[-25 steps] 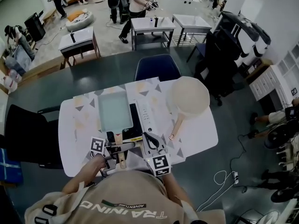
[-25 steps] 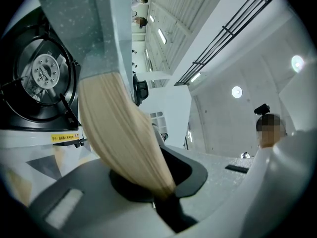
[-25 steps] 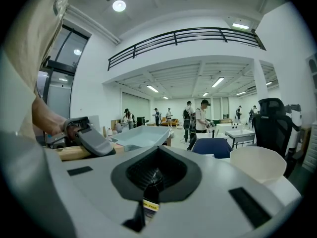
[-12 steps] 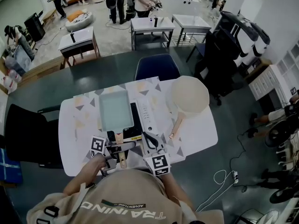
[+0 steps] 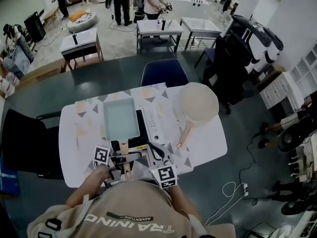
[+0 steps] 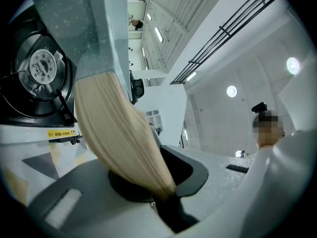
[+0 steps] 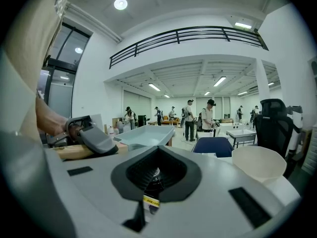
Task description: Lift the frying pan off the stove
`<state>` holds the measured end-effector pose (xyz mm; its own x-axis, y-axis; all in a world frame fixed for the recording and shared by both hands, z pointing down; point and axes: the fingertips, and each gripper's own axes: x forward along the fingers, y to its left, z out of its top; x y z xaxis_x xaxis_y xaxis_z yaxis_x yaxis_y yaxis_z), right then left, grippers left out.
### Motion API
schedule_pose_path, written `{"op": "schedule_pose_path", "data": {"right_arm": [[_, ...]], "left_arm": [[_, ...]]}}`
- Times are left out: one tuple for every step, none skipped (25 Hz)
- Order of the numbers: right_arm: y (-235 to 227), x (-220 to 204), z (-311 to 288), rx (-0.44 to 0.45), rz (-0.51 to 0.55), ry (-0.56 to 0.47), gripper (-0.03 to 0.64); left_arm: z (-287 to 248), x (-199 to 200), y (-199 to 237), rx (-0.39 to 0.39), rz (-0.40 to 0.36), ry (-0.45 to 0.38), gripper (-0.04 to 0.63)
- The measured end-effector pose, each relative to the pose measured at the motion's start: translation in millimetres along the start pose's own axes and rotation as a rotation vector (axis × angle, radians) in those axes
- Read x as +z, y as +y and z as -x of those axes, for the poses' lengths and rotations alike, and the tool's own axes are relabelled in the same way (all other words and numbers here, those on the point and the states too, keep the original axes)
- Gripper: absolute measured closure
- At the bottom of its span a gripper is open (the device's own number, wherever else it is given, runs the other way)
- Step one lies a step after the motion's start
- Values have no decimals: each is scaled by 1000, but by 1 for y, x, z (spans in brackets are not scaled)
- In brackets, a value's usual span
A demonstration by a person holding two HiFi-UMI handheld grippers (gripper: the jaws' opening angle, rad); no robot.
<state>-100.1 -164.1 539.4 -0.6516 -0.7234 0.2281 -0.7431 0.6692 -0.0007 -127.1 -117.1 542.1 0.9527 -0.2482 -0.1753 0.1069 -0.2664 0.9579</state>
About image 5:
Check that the metal frame sink table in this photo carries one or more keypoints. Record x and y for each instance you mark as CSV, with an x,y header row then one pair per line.
x,y
148,27

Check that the white black machine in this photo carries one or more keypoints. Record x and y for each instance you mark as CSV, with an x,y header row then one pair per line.
x,y
272,43
252,43

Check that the white filled bags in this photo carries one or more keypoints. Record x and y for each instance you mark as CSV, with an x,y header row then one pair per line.
x,y
8,84

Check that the black round chair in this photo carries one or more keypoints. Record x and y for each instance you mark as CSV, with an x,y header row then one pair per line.
x,y
292,137

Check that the black faucet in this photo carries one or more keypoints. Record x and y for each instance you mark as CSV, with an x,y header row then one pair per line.
x,y
163,25
75,39

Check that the triangle patterned tablecloth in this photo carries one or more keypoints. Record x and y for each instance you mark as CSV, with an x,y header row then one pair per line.
x,y
148,95

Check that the person's beige shirt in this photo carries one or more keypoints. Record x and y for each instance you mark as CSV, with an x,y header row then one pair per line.
x,y
128,207

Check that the white desk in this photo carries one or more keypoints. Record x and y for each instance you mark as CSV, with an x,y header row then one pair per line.
x,y
308,224

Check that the orange pillow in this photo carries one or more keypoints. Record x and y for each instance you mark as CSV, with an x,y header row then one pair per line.
x,y
77,16

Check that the wooden sink cabinet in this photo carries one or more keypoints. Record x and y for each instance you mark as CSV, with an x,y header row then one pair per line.
x,y
84,40

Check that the person's left forearm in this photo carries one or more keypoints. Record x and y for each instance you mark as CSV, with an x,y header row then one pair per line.
x,y
86,187

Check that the low wooden table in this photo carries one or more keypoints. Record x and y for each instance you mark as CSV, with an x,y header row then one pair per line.
x,y
50,15

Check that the round beige pan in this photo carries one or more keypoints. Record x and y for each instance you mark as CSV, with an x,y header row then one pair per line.
x,y
198,100

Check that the rectangular pan with wooden handle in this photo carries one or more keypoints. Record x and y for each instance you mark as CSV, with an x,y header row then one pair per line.
x,y
120,120

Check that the blue wrapped bundle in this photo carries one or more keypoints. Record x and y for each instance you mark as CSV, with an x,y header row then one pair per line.
x,y
8,177

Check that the white round cushion bed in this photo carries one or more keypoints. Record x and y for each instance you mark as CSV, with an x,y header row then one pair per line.
x,y
83,23

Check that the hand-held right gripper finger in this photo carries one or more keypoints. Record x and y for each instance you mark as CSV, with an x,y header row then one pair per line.
x,y
152,156
164,152

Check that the dark blue chair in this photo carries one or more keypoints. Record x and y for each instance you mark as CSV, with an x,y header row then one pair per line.
x,y
164,72
208,54

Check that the translucent plastic bin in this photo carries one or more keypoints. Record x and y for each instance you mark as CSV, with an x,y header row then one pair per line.
x,y
17,61

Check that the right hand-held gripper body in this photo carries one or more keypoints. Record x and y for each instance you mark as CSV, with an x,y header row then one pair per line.
x,y
164,175

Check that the black frame chair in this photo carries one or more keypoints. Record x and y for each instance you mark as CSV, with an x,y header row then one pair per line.
x,y
267,230

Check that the white power strip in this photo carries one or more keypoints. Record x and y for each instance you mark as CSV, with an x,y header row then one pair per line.
x,y
245,188

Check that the black cabinet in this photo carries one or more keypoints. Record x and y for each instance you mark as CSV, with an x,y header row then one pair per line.
x,y
34,27

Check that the metal frame white table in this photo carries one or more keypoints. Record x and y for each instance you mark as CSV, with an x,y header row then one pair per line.
x,y
200,25

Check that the white portable induction cooktop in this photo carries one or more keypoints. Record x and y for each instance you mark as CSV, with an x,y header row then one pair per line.
x,y
153,123

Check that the black high-back office chair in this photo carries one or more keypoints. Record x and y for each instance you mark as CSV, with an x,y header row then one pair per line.
x,y
226,68

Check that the white bathtub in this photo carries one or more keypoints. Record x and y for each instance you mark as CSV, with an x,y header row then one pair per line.
x,y
183,5

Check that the black mesh chair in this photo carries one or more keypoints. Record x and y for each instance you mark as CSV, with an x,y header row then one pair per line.
x,y
22,142

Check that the white drawer cabinet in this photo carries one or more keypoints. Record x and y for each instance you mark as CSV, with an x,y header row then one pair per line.
x,y
282,88

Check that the person's right forearm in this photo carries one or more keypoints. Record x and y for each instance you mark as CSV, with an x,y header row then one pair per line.
x,y
184,203

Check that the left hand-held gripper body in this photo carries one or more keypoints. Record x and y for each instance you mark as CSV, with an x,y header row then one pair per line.
x,y
101,156

